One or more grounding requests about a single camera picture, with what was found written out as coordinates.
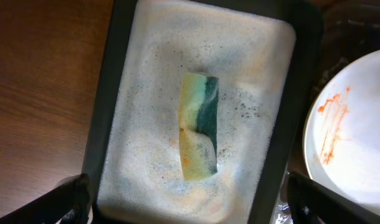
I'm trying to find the yellow green sponge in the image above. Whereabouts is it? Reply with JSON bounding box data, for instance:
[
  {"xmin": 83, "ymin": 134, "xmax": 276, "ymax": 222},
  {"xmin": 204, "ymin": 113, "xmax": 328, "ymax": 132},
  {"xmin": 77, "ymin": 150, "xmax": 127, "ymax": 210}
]
[{"xmin": 178, "ymin": 72, "xmax": 219, "ymax": 181}]

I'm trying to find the black soapy water tray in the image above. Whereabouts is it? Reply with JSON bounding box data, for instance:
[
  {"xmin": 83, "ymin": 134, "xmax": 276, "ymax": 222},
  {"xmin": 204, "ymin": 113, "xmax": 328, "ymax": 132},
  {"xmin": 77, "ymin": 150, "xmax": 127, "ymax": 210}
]
[{"xmin": 82, "ymin": 1, "xmax": 323, "ymax": 223}]

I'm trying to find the dark brown serving tray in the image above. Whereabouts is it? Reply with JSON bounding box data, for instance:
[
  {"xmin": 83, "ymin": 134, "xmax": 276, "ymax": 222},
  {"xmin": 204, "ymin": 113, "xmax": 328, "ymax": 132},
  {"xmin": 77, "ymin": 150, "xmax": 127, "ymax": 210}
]
[{"xmin": 270, "ymin": 0, "xmax": 380, "ymax": 223}]

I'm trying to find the white plate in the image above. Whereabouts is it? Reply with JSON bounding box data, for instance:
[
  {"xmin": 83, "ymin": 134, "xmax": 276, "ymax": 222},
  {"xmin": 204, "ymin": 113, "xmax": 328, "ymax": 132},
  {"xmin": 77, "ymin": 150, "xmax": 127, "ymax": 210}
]
[{"xmin": 303, "ymin": 50, "xmax": 380, "ymax": 216}]

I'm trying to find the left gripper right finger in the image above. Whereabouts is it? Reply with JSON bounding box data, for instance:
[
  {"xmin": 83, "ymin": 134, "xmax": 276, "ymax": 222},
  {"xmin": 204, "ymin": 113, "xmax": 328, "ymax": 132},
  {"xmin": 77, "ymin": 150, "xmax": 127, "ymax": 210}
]
[{"xmin": 287, "ymin": 172, "xmax": 380, "ymax": 224}]

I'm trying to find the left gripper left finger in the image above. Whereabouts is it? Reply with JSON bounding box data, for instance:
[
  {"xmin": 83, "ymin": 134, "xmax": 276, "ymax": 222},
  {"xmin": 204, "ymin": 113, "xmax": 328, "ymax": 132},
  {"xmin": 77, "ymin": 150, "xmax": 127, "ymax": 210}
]
[{"xmin": 0, "ymin": 174, "xmax": 90, "ymax": 224}]

